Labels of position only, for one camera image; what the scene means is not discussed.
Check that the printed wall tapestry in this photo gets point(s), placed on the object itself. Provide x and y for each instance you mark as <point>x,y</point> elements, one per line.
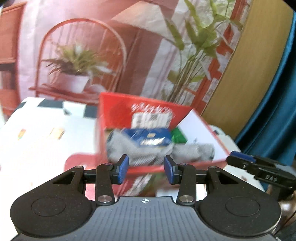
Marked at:
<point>138,46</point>

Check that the blue packet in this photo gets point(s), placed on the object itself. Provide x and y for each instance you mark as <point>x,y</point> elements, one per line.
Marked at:
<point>148,136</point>

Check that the person's right hand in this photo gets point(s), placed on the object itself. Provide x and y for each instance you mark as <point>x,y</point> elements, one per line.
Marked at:
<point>289,213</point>

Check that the yellow wooden panel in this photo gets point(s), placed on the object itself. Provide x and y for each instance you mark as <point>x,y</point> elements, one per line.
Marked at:
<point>249,69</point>

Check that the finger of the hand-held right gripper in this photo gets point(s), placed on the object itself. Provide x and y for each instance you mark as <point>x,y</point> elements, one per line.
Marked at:
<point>242,156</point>
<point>240,165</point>

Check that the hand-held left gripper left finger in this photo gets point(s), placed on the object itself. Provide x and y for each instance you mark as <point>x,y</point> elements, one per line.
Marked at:
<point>123,168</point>

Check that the grey knit sock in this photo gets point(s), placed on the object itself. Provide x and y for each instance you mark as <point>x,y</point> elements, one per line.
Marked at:
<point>194,151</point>
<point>138,155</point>

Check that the red cardboard box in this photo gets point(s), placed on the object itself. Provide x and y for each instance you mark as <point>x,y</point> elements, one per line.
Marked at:
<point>115,111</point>

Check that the green packet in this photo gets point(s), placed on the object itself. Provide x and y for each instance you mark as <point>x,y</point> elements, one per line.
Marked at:
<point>178,135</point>

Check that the teal curtain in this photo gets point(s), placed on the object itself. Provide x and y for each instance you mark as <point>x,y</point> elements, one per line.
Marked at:
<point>277,104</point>

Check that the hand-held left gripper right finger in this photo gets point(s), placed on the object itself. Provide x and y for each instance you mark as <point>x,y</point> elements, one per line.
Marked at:
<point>168,170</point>

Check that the red bear print mat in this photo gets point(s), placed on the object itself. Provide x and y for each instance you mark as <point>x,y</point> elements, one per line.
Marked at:
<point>81,160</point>

